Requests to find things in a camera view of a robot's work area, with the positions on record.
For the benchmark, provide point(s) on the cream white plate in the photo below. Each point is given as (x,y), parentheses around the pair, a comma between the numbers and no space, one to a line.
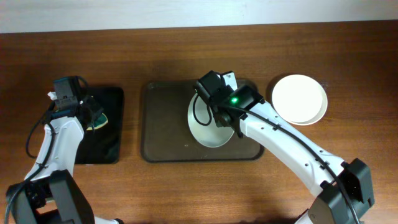
(285,91)

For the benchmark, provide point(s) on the light blue plate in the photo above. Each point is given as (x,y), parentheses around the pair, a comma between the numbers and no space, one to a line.
(203,127)

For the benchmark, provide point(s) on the black plastic tray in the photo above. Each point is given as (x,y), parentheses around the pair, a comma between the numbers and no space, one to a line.
(102,146)

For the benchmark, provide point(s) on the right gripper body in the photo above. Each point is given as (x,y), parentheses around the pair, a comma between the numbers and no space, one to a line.
(214,112)

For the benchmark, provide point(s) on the pink plate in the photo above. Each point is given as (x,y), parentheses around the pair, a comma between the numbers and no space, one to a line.
(311,107)

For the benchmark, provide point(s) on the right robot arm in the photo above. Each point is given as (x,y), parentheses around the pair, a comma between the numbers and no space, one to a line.
(343,191)

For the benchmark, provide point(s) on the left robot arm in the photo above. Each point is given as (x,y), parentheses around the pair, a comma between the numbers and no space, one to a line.
(48,193)

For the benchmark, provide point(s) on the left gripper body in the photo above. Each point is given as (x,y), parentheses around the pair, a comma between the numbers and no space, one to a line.
(94,109)

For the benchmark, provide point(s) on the brown serving tray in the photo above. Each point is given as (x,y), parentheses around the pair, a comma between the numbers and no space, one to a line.
(166,137)

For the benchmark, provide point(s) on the green and yellow sponge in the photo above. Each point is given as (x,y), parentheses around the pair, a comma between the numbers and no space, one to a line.
(98,123)

